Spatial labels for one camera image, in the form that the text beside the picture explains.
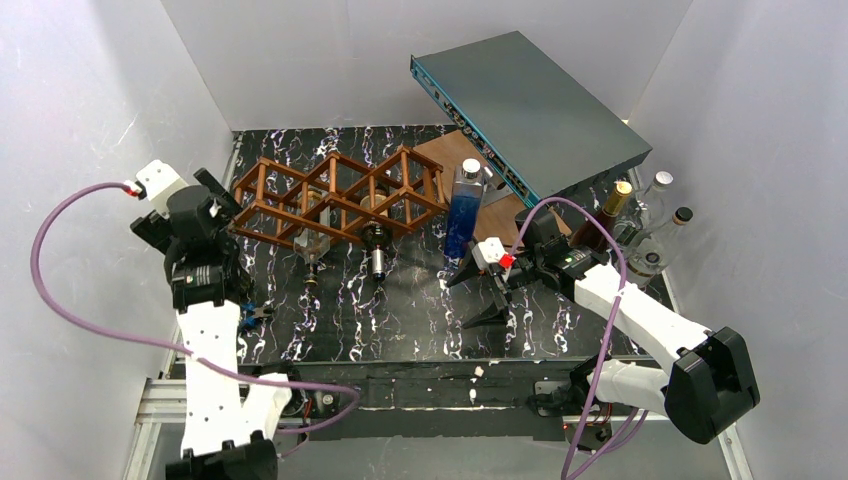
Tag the blue glass bottle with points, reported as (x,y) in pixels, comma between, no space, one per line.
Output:
(466,197)

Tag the metal bracket on board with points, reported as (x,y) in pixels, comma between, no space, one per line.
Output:
(495,187)

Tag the black base beam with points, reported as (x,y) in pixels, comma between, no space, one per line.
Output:
(428,399)

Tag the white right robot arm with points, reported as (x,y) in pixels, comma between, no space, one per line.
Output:
(704,380)

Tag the clear glass bottle dark label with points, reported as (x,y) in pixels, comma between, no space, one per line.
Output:
(644,210)

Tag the clear bottle rack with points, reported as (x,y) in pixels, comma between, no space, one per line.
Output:
(310,245)

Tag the wooden board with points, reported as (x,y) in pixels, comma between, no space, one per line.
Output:
(496,219)

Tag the dark bottle black cap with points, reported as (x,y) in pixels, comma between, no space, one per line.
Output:
(375,236)

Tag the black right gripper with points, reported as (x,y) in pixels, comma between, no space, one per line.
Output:
(500,279)

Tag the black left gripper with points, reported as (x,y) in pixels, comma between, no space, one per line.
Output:
(216,196)

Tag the teal network switch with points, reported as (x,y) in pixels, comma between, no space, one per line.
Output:
(543,132)

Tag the clear bottle white label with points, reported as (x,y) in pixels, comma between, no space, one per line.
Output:
(653,251)

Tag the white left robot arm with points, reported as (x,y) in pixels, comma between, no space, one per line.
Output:
(227,434)

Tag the dark bottle gold cap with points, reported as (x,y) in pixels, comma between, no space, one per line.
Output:
(591,235)

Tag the brown wooden wine rack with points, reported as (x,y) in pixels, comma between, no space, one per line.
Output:
(338,198)

